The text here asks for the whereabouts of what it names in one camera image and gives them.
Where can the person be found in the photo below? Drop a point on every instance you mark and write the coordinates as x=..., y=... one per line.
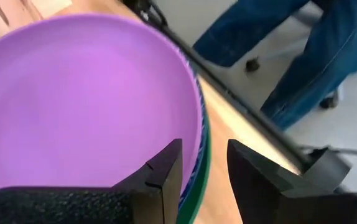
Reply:
x=321, y=56

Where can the purple plate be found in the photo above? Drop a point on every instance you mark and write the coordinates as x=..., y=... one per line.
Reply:
x=82, y=102

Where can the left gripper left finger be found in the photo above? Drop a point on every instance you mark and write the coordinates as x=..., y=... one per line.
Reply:
x=72, y=207

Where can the dark green plate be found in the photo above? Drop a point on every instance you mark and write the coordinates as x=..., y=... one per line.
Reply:
x=201, y=189

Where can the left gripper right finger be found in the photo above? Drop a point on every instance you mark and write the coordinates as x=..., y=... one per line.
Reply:
x=275, y=199

